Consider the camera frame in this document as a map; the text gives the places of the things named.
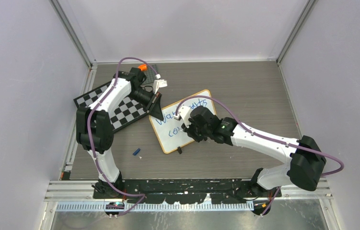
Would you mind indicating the orange curved block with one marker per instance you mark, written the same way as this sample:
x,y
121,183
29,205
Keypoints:
x,y
143,67

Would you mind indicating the blue marker cap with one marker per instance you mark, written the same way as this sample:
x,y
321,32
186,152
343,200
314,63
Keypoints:
x,y
136,152

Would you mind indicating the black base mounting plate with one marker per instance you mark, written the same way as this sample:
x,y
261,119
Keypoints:
x,y
182,191

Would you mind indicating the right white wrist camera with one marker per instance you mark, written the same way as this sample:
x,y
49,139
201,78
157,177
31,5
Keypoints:
x,y
183,113

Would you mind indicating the grey studded baseplate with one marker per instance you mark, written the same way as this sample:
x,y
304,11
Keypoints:
x,y
150,76

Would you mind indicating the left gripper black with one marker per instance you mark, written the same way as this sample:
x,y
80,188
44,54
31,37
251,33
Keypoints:
x,y
154,108

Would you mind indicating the yellow framed whiteboard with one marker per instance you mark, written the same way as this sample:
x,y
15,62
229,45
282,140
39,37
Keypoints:
x,y
168,131

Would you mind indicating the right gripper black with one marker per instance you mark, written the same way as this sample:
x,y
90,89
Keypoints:
x,y
190,131

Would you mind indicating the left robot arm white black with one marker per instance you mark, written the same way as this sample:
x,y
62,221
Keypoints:
x,y
94,128

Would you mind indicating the aluminium frame rail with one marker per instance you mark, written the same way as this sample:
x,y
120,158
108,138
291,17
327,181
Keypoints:
x,y
66,22

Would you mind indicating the black white checkerboard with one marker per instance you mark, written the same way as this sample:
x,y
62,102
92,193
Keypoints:
x,y
128,112

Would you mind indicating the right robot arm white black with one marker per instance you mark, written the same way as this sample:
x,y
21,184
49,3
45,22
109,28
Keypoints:
x,y
301,165

